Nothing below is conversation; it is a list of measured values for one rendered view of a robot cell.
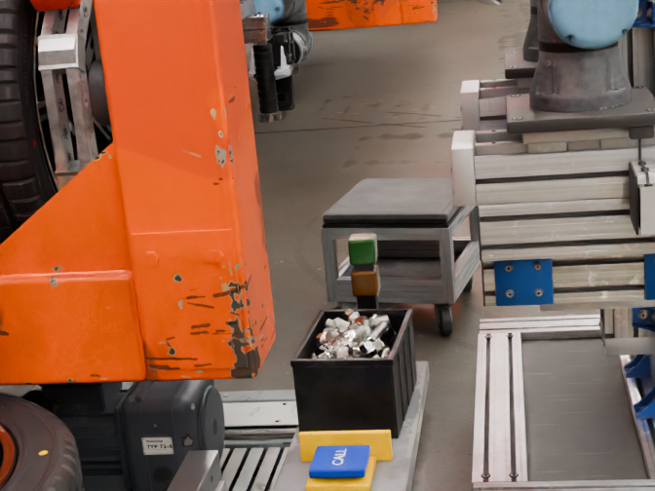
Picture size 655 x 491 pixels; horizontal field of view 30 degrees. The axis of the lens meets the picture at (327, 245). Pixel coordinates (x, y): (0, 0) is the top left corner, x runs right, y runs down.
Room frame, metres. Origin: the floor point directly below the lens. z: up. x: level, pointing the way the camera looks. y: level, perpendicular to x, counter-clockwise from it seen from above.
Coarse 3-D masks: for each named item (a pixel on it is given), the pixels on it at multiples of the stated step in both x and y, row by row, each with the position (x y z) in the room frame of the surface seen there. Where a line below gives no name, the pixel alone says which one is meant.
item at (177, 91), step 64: (128, 0) 1.60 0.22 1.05; (192, 0) 1.59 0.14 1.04; (128, 64) 1.60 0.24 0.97; (192, 64) 1.59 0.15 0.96; (128, 128) 1.61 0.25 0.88; (192, 128) 1.59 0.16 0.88; (128, 192) 1.61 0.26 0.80; (192, 192) 1.59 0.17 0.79; (256, 192) 1.71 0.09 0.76; (192, 256) 1.59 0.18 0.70; (256, 256) 1.66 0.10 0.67; (192, 320) 1.59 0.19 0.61; (256, 320) 1.62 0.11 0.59
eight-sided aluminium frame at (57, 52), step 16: (48, 16) 1.98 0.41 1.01; (64, 16) 2.02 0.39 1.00; (80, 16) 1.97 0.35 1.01; (48, 32) 1.95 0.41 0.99; (80, 32) 1.96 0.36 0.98; (48, 48) 1.93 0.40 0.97; (64, 48) 1.92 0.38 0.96; (80, 48) 1.94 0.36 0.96; (48, 64) 1.93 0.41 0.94; (64, 64) 1.92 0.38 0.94; (80, 64) 1.93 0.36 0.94; (48, 80) 1.93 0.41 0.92; (80, 80) 1.93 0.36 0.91; (48, 96) 1.93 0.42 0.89; (64, 96) 1.97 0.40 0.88; (80, 96) 1.92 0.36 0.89; (48, 112) 1.93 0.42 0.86; (64, 112) 1.96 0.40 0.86; (80, 112) 1.92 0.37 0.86; (64, 128) 1.95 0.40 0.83; (80, 128) 1.92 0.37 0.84; (64, 144) 1.93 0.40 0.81; (80, 144) 1.92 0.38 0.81; (64, 160) 1.93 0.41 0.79; (80, 160) 1.92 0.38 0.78; (64, 176) 1.93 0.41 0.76
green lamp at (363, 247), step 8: (352, 240) 1.75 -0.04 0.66; (360, 240) 1.75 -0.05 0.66; (368, 240) 1.74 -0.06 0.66; (376, 240) 1.77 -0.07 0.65; (352, 248) 1.75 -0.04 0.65; (360, 248) 1.75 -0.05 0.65; (368, 248) 1.74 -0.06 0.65; (376, 248) 1.77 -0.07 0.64; (352, 256) 1.75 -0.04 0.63; (360, 256) 1.75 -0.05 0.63; (368, 256) 1.74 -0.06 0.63; (376, 256) 1.76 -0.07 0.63; (352, 264) 1.75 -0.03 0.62; (360, 264) 1.75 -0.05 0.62; (368, 264) 1.75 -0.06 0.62
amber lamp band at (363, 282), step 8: (352, 272) 1.75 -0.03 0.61; (360, 272) 1.75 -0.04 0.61; (368, 272) 1.74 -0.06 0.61; (376, 272) 1.75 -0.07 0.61; (352, 280) 1.75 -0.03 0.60; (360, 280) 1.75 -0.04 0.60; (368, 280) 1.74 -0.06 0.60; (376, 280) 1.74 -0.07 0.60; (352, 288) 1.75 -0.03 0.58; (360, 288) 1.75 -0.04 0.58; (368, 288) 1.74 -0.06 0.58; (376, 288) 1.74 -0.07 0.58
